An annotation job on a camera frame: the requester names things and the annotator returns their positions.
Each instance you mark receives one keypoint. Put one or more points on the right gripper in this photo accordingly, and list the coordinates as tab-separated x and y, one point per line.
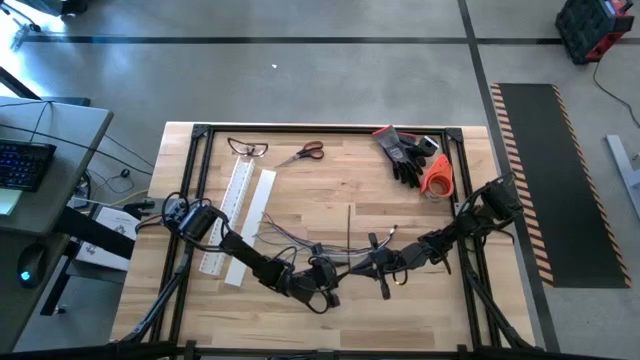
390	265

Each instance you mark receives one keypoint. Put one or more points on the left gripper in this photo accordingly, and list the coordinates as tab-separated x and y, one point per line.
307	282

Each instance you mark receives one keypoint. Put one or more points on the white duct cover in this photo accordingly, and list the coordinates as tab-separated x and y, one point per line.
260	210

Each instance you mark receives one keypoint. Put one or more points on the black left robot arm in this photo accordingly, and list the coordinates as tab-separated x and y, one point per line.
245	252

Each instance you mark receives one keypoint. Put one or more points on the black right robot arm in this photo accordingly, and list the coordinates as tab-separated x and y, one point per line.
450	232

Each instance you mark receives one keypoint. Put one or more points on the packing tape roll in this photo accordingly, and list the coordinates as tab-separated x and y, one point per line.
442	192

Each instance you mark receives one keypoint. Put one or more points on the black work glove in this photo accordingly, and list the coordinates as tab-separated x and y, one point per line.
412	170

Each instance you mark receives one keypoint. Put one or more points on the grey glove red cuff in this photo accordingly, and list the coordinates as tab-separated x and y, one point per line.
392	147

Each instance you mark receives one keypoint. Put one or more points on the orange tape dispenser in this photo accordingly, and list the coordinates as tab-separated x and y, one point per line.
440	167

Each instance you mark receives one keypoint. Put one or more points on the small black white box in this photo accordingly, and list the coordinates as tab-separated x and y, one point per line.
429	145

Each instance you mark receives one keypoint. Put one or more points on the clear safety glasses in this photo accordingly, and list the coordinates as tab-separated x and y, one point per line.
240	147

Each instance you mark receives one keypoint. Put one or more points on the black hazard striped floor mat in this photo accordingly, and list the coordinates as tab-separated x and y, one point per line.
560	190

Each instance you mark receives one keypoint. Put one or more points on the small black puck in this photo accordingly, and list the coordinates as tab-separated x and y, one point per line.
125	173

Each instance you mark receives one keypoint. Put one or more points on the white cardboard box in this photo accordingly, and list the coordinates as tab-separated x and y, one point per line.
100	257

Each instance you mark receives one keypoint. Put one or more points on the black desk support beam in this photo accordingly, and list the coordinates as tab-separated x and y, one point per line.
90	231

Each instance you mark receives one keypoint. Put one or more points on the grey metal bar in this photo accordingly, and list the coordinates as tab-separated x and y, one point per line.
622	165

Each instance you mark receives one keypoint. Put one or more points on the black computer mouse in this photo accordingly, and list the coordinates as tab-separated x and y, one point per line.
31	262

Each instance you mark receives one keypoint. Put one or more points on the grey side desk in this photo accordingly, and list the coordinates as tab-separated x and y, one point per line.
60	125

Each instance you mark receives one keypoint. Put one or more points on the red black toolbox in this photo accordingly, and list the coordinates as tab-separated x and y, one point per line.
585	25

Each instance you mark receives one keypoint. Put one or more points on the black backlit keyboard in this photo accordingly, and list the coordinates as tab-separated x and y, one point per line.
25	165

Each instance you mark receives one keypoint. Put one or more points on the green notepad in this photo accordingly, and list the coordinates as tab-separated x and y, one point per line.
7	200

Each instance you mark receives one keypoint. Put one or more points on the office chair base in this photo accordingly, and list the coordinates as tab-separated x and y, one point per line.
60	6

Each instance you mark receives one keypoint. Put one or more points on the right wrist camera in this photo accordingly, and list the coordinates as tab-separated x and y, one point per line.
373	240

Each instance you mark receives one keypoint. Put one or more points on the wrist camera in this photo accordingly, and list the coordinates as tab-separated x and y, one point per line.
316	248
373	240

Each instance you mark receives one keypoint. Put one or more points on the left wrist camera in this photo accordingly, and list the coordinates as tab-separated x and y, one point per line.
316	248

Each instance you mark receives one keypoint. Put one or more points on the black aluminium table frame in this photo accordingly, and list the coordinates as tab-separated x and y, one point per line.
325	129

